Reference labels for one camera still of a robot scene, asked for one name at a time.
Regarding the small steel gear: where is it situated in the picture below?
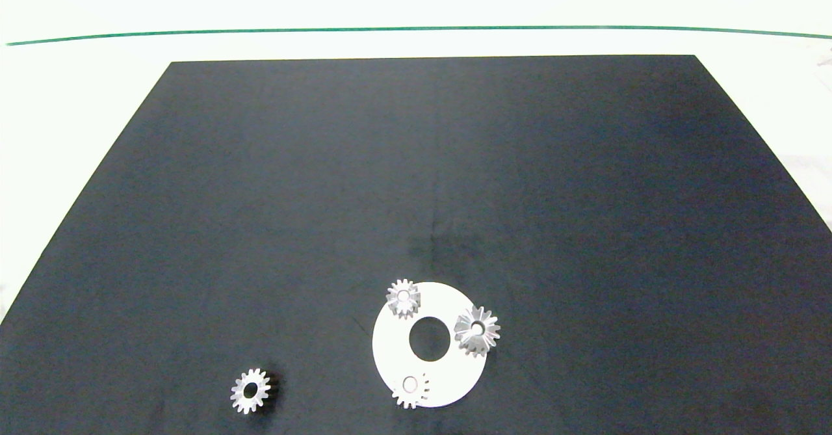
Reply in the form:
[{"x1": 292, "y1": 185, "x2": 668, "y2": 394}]
[
  {"x1": 386, "y1": 279, "x2": 421, "y2": 320},
  {"x1": 231, "y1": 368, "x2": 272, "y2": 415},
  {"x1": 392, "y1": 373, "x2": 431, "y2": 410}
]

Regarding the large steel gear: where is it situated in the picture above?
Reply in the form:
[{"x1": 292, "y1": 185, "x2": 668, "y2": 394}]
[{"x1": 454, "y1": 306, "x2": 502, "y2": 358}]

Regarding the dark mat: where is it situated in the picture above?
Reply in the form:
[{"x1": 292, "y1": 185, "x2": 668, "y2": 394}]
[{"x1": 0, "y1": 55, "x2": 832, "y2": 435}]

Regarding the round white plate with pins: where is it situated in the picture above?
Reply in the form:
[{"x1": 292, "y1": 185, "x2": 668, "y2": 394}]
[{"x1": 372, "y1": 282, "x2": 489, "y2": 409}]

